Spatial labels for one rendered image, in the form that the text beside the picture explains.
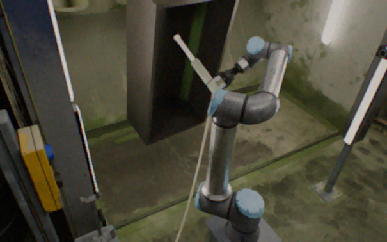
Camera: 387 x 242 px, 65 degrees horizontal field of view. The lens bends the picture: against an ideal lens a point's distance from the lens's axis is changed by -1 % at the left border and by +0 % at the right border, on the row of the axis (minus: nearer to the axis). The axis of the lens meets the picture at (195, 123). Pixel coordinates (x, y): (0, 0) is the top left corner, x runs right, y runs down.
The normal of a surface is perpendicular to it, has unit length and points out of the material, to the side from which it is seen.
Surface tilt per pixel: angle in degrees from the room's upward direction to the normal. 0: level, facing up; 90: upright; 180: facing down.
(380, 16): 90
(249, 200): 5
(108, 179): 0
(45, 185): 90
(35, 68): 90
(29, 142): 0
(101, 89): 57
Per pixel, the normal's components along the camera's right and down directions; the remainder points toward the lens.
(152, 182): 0.05, -0.79
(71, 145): 0.50, 0.55
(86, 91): 0.44, 0.03
